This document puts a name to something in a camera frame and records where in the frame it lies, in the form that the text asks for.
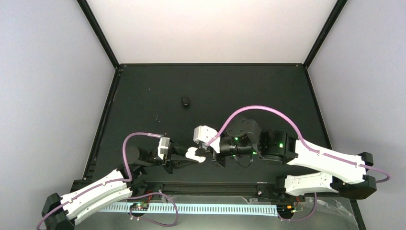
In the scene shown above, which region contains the white earbud charging case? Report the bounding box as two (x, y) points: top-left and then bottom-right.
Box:
(185, 147), (206, 163)

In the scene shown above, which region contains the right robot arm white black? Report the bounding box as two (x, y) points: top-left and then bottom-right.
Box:
(187, 116), (377, 201)

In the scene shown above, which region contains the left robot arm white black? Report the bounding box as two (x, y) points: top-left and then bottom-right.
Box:
(36, 142), (205, 230)

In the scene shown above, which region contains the left circuit board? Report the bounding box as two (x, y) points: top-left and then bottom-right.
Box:
(130, 203), (149, 211)

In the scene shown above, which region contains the circuit board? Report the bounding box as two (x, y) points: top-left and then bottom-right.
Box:
(130, 203), (149, 211)
(277, 205), (303, 213)

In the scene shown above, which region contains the right circuit board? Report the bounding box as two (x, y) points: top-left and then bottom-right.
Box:
(277, 205), (303, 213)

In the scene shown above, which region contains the clear plastic sheet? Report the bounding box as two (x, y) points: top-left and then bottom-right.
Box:
(242, 196), (358, 227)

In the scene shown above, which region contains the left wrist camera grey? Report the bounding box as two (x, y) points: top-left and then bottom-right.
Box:
(157, 137), (170, 160)

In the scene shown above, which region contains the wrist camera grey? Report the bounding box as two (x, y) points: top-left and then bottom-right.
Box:
(193, 126), (221, 153)
(157, 137), (170, 160)

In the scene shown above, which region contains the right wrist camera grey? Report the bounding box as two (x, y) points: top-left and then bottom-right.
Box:
(193, 126), (221, 153)

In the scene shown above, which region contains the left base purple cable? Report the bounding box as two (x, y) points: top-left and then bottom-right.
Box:
(128, 192), (179, 228)

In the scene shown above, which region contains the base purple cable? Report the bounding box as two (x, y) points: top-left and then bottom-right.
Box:
(277, 192), (318, 222)
(128, 192), (179, 228)

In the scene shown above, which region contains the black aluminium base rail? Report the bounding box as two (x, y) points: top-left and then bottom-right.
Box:
(68, 179), (350, 204)

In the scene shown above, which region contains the white slotted cable duct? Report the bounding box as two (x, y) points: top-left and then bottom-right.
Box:
(101, 202), (278, 217)

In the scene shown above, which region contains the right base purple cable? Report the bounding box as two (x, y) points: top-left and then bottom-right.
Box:
(277, 192), (318, 222)

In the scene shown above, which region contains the black frame post right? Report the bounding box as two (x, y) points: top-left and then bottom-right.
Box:
(303, 0), (348, 69)

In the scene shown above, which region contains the black frame post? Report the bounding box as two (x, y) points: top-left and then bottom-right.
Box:
(303, 0), (348, 69)
(77, 0), (120, 69)

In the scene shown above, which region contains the black frame post left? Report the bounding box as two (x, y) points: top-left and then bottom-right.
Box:
(77, 0), (120, 69)

